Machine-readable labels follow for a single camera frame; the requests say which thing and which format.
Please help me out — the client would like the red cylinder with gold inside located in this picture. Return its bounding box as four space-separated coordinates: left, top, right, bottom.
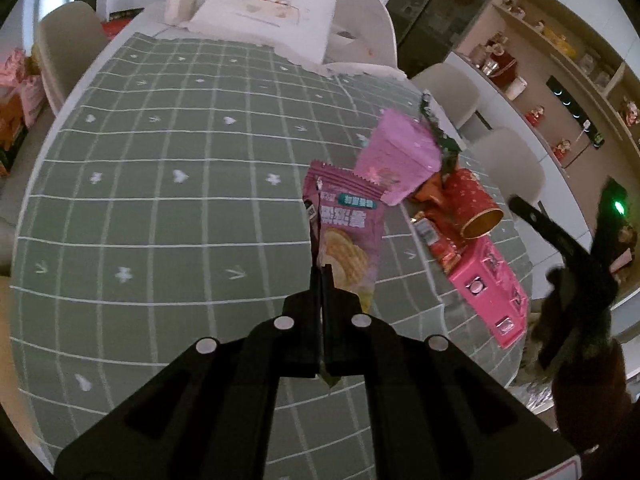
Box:
442 167 505 241

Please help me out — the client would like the pink square box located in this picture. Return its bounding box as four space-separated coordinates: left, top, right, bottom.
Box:
354 108 441 206

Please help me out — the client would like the yellow orange bag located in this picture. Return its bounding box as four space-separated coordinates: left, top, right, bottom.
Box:
0 92 30 173

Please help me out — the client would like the dark glass cabinet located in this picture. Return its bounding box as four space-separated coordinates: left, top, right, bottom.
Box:
385 0 516 78

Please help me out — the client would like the person's right forearm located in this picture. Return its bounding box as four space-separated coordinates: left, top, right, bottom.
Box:
550 337 632 453

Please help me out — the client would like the white printed bag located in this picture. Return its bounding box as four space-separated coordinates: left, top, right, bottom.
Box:
187 0 338 61

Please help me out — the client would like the beige chair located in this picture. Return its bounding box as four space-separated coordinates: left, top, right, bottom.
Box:
36 1 108 116
410 64 481 131
470 127 546 211

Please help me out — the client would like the pink snack packet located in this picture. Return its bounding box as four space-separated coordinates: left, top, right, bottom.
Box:
302 160 386 390

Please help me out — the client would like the white bottle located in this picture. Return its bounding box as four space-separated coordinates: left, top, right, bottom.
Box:
164 0 198 26

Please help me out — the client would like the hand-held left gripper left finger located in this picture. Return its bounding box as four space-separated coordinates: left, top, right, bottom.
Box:
54 265 323 480

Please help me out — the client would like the dark green wrapper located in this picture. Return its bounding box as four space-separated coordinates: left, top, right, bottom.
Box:
417 91 463 171

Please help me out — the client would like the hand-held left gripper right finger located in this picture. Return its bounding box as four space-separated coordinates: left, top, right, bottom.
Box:
320 262 581 480

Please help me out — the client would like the black power strip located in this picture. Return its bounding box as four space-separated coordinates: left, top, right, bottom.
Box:
546 76 603 148

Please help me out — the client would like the wooden shelf unit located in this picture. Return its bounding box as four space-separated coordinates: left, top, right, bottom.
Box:
452 0 640 241

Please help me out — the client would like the pink bag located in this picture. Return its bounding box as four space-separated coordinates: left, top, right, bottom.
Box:
0 47 46 126

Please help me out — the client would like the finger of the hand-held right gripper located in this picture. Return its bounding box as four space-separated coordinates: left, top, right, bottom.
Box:
508 195 578 263

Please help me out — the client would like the green checked tablecloth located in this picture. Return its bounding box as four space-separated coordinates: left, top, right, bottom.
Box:
9 32 533 480

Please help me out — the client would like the red snack packet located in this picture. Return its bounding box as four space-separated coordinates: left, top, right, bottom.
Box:
411 212 463 276

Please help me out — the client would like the red orange wrapper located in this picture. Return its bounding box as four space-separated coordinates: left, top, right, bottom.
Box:
407 172 453 208

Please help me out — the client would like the pink toy stove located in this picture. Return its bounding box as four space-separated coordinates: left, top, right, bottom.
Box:
447 235 530 351

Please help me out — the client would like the red gift bag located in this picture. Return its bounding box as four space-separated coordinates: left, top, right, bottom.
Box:
487 52 518 86

